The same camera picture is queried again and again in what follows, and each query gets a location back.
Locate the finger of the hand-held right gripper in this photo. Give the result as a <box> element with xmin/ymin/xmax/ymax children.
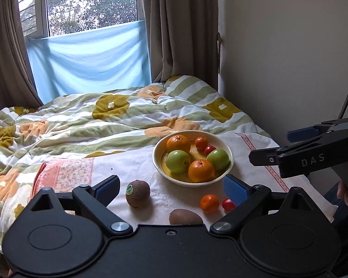
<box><xmin>248</xmin><ymin>147</ymin><xmax>280</xmax><ymax>167</ymax></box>
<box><xmin>287</xmin><ymin>117</ymin><xmax>348</xmax><ymax>143</ymax></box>

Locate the green apple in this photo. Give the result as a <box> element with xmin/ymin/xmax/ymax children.
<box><xmin>206</xmin><ymin>148</ymin><xmax>231</xmax><ymax>171</ymax></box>
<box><xmin>166</xmin><ymin>150</ymin><xmax>191</xmax><ymax>174</ymax></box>

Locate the white and pink floral towel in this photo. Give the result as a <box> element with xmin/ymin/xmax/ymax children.
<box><xmin>32</xmin><ymin>132</ymin><xmax>337</xmax><ymax>226</ymax></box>

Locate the green striped floral blanket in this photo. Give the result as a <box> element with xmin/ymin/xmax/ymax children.
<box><xmin>0</xmin><ymin>75</ymin><xmax>271</xmax><ymax>251</ymax></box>

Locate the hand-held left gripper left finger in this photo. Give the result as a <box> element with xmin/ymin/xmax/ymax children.
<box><xmin>29</xmin><ymin>174</ymin><xmax>134</xmax><ymax>237</ymax></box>

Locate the large orange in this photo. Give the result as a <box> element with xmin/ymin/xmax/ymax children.
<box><xmin>188</xmin><ymin>159</ymin><xmax>216</xmax><ymax>183</ymax></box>
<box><xmin>166</xmin><ymin>135</ymin><xmax>191</xmax><ymax>153</ymax></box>

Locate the brown kiwi with green sticker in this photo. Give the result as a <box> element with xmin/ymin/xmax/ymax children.
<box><xmin>126</xmin><ymin>180</ymin><xmax>150</xmax><ymax>208</ymax></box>

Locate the beige curtain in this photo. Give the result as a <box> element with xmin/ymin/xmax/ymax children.
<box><xmin>139</xmin><ymin>0</ymin><xmax>221</xmax><ymax>93</ymax></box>
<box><xmin>0</xmin><ymin>0</ymin><xmax>44</xmax><ymax>107</ymax></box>

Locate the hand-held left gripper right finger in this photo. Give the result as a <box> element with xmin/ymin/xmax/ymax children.
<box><xmin>210</xmin><ymin>174</ymin><xmax>316</xmax><ymax>236</ymax></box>

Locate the right beige curtain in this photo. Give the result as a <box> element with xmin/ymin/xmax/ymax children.
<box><xmin>139</xmin><ymin>0</ymin><xmax>221</xmax><ymax>93</ymax></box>

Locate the small mandarin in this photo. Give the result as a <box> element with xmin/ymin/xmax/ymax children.
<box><xmin>194</xmin><ymin>136</ymin><xmax>209</xmax><ymax>151</ymax></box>
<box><xmin>200</xmin><ymin>194</ymin><xmax>220</xmax><ymax>213</ymax></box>

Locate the window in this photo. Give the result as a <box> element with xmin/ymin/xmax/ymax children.
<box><xmin>17</xmin><ymin>0</ymin><xmax>145</xmax><ymax>39</ymax></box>

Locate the cream bowl with bear print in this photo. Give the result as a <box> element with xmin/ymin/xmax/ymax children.
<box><xmin>152</xmin><ymin>131</ymin><xmax>234</xmax><ymax>187</ymax></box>

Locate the light blue cloth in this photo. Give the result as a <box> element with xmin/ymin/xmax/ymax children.
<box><xmin>27</xmin><ymin>20</ymin><xmax>151</xmax><ymax>99</ymax></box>

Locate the left beige curtain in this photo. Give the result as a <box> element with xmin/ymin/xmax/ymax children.
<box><xmin>0</xmin><ymin>0</ymin><xmax>44</xmax><ymax>107</ymax></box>

